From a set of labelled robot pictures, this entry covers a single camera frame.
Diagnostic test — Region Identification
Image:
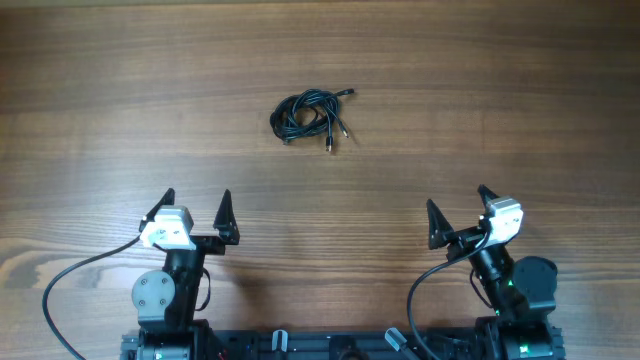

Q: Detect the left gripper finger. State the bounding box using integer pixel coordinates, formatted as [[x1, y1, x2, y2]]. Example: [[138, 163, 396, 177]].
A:
[[139, 188, 175, 232], [213, 189, 240, 245]]

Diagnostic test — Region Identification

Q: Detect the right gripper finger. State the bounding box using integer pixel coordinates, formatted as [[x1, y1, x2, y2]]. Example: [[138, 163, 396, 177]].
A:
[[477, 184, 498, 206], [426, 199, 455, 250]]

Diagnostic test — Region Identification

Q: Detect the thin black USB cable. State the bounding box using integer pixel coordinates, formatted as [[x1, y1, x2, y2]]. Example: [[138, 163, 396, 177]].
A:
[[290, 92, 351, 153]]

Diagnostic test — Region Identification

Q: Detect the thick black HDMI cable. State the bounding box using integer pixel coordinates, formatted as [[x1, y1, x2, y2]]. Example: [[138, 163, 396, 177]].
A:
[[269, 88, 356, 147]]

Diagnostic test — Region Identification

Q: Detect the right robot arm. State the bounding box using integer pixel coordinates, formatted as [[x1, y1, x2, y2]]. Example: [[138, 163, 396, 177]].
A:
[[423, 185, 566, 360]]

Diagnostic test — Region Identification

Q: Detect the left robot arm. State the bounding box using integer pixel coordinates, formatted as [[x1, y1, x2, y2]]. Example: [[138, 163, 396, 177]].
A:
[[120, 188, 240, 360]]

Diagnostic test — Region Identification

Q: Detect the right black camera cable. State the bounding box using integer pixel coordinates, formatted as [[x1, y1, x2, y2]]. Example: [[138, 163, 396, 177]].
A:
[[405, 230, 492, 360]]

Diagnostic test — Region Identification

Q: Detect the black camera cable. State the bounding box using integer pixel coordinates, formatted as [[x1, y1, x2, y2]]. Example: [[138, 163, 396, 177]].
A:
[[405, 230, 492, 360], [41, 234, 143, 360]]

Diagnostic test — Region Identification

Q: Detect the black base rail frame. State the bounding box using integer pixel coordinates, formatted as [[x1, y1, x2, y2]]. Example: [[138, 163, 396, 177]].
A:
[[120, 327, 566, 360]]

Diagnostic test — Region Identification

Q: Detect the left black camera cable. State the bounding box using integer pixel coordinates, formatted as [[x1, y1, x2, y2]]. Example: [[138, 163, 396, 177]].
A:
[[41, 234, 143, 360]]

